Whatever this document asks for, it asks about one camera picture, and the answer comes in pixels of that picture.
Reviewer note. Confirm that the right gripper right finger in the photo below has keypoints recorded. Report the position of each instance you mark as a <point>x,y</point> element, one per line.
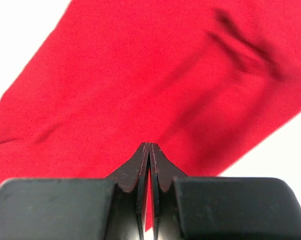
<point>220,208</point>

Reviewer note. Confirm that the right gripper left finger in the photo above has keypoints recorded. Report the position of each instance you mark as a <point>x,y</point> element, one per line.
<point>110,208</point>

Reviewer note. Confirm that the red t-shirt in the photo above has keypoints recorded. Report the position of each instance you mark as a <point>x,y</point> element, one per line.
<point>206,80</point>

